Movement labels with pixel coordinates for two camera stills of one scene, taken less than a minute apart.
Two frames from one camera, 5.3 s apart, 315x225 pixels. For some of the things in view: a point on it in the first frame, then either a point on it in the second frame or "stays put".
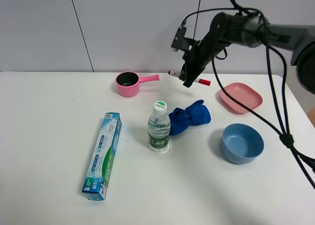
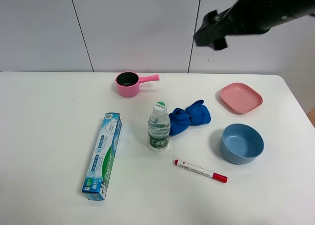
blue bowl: [241, 144] stays put
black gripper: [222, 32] to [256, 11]
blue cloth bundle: [198, 113] stays put
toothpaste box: [97, 181] stays put
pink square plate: [243, 92] stays put
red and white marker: [196, 80] to [203, 171]
